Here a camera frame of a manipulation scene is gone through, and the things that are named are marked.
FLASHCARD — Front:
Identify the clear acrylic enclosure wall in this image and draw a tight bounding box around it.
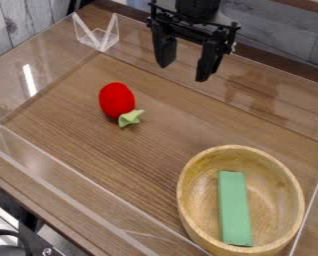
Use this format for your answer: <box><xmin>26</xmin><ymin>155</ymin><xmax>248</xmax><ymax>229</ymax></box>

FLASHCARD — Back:
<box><xmin>0</xmin><ymin>7</ymin><xmax>318</xmax><ymax>256</ymax></box>

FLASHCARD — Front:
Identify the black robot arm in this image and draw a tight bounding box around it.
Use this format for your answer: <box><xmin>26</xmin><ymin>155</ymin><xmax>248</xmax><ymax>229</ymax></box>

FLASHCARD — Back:
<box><xmin>148</xmin><ymin>0</ymin><xmax>241</xmax><ymax>82</ymax></box>

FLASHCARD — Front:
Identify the clear acrylic corner bracket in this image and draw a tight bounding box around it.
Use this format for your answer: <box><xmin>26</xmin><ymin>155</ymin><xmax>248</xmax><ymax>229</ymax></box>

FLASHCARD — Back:
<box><xmin>73</xmin><ymin>13</ymin><xmax>119</xmax><ymax>52</ymax></box>

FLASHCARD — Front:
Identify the black cable bottom left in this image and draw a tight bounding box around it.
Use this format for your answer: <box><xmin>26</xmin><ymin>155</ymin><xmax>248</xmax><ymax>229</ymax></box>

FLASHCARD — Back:
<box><xmin>0</xmin><ymin>228</ymin><xmax>22</xmax><ymax>240</ymax></box>

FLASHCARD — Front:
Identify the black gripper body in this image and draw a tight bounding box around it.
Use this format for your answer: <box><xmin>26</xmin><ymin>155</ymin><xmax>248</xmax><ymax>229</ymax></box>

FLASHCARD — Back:
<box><xmin>148</xmin><ymin>0</ymin><xmax>241</xmax><ymax>54</ymax></box>

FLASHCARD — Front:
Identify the wooden bowl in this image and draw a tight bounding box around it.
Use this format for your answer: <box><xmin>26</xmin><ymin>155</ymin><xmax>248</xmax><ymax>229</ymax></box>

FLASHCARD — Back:
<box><xmin>177</xmin><ymin>145</ymin><xmax>305</xmax><ymax>256</ymax></box>

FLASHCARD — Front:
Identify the black metal bracket bottom left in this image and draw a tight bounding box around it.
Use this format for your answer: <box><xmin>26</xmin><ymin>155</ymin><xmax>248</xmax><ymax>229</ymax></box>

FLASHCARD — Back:
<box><xmin>18</xmin><ymin>223</ymin><xmax>66</xmax><ymax>256</ymax></box>

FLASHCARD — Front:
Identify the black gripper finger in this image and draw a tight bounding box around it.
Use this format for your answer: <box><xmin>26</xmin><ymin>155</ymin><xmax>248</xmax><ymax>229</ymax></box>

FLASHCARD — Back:
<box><xmin>152</xmin><ymin>23</ymin><xmax>178</xmax><ymax>68</ymax></box>
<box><xmin>196</xmin><ymin>40</ymin><xmax>224</xmax><ymax>82</ymax></box>

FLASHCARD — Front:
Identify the red plush fruit green leaf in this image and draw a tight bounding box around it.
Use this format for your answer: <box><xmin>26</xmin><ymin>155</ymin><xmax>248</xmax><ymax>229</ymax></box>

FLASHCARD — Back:
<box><xmin>99</xmin><ymin>82</ymin><xmax>145</xmax><ymax>128</ymax></box>

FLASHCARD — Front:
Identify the green rectangular block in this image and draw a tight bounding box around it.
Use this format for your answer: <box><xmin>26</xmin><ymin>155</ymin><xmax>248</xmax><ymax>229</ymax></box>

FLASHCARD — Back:
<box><xmin>218</xmin><ymin>171</ymin><xmax>254</xmax><ymax>247</ymax></box>

